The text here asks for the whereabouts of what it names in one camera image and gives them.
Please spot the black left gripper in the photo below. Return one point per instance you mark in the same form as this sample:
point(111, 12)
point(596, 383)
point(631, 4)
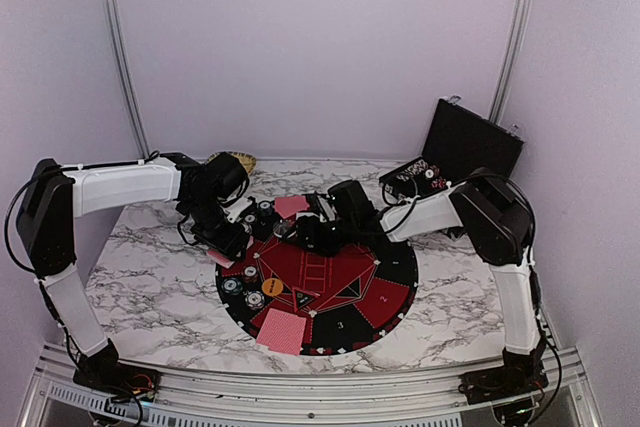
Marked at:
point(229, 244)

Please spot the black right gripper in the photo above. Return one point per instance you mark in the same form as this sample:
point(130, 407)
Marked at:
point(303, 225)

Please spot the red playing card deck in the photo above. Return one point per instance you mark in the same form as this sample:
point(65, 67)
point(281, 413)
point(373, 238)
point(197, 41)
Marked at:
point(220, 259)

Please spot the clear round dealer button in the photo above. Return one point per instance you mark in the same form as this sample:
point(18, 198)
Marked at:
point(284, 229)

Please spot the dealt red card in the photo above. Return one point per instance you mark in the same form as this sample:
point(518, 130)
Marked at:
point(277, 330)
point(295, 334)
point(288, 206)

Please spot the small orange black chip pile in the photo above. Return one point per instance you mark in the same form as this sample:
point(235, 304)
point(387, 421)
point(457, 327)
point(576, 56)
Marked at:
point(250, 274)

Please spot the black triangular button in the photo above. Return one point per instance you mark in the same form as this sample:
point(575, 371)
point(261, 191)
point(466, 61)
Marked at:
point(302, 298)

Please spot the orange round blind button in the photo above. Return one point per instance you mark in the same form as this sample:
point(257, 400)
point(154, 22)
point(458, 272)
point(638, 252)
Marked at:
point(272, 287)

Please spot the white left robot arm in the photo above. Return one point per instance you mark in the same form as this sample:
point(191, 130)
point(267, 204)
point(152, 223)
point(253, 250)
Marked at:
point(49, 209)

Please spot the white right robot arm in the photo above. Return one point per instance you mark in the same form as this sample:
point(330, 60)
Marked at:
point(491, 209)

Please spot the round red black poker mat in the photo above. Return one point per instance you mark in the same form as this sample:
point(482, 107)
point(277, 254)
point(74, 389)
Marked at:
point(363, 292)

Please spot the woven bamboo tray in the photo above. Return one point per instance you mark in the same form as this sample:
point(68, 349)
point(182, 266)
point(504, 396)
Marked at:
point(249, 162)

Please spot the black poker chip case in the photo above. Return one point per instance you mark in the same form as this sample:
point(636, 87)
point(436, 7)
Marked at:
point(458, 142)

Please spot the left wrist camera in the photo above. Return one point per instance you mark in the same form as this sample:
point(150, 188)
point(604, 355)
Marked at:
point(234, 212)

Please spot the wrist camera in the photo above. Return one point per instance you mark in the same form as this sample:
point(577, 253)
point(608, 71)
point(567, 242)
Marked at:
point(321, 206)
point(234, 212)

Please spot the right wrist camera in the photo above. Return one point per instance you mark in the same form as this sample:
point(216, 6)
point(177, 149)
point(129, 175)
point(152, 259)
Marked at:
point(321, 206)

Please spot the aluminium front rail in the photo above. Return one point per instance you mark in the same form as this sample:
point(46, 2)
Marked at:
point(422, 397)

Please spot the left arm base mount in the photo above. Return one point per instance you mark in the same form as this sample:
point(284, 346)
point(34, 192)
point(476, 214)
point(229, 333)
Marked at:
point(105, 372)

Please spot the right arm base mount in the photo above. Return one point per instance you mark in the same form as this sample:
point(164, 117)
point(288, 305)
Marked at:
point(518, 375)

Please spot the left aluminium wall post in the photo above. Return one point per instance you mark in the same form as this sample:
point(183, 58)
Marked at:
point(124, 75)

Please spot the aluminium wall post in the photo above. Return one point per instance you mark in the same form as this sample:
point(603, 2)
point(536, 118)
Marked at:
point(124, 75)
point(514, 44)

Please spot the right aluminium wall post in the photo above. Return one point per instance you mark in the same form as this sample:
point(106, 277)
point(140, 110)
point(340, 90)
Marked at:
point(514, 44)

